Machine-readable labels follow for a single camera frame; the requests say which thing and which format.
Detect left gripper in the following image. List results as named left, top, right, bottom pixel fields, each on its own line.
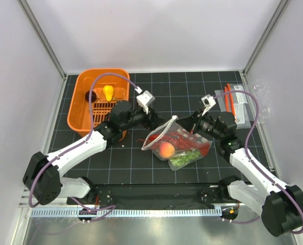
left=120, top=105, right=165, bottom=132

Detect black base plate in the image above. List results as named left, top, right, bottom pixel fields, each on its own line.
left=78, top=183, right=238, bottom=210

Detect purple cable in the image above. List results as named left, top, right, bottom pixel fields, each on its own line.
left=28, top=73, right=143, bottom=224
left=212, top=90, right=303, bottom=235

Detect red toy lobster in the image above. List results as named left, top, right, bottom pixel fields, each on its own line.
left=142, top=133, right=211, bottom=156

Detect peach toy fruit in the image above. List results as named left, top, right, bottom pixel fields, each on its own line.
left=159, top=142, right=175, bottom=159

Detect yellow toy pear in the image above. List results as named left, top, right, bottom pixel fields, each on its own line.
left=103, top=85, right=114, bottom=102

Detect orange plastic basket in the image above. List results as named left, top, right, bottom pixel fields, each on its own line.
left=67, top=68, right=130, bottom=137

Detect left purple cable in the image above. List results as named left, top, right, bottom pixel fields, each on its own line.
left=28, top=73, right=143, bottom=224

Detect dark plum toy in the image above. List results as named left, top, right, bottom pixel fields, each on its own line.
left=85, top=91, right=97, bottom=103

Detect green toy grapes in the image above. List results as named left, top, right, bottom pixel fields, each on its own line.
left=169, top=150, right=200, bottom=167

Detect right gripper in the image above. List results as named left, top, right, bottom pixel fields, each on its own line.
left=176, top=107, right=223, bottom=140

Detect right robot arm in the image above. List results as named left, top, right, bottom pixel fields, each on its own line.
left=177, top=111, right=303, bottom=237

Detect black grid mat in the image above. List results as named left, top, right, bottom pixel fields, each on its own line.
left=66, top=71, right=246, bottom=184

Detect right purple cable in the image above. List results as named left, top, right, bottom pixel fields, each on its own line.
left=212, top=90, right=303, bottom=235

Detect clear dotted zip bag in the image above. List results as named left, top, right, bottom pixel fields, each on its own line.
left=141, top=115, right=213, bottom=171

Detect slotted cable duct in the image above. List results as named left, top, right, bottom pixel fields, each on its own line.
left=31, top=206, right=222, bottom=218

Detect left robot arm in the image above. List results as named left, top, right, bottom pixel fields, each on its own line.
left=22, top=101, right=165, bottom=208

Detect spare zip bags orange zippers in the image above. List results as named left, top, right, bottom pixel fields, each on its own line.
left=215, top=84, right=251, bottom=129

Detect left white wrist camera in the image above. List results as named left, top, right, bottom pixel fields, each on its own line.
left=137, top=90, right=155, bottom=114

